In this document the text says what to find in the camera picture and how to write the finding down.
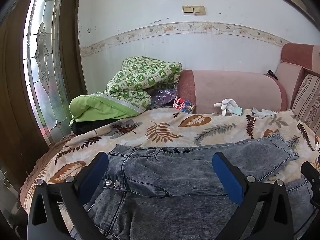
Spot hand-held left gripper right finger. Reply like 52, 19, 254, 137
212, 151, 294, 240

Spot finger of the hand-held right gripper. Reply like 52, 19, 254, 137
301, 155, 320, 207

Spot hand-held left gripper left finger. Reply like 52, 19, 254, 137
27, 151, 109, 240

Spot grey denim pants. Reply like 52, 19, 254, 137
70, 133, 320, 240

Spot black cloth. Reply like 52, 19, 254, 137
71, 121, 113, 136

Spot striped floral cushion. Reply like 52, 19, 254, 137
291, 74, 320, 130

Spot white glove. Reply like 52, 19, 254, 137
214, 99, 243, 117
251, 107, 277, 120

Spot leaf-printed beige blanket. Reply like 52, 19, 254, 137
20, 106, 320, 230

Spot colourful small box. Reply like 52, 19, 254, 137
173, 97, 197, 114

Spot pink bolster cushion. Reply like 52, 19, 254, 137
177, 43, 320, 115

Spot green checked quilt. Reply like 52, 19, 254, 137
69, 56, 183, 127

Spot wooden door with stained glass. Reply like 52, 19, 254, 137
0, 0, 88, 205

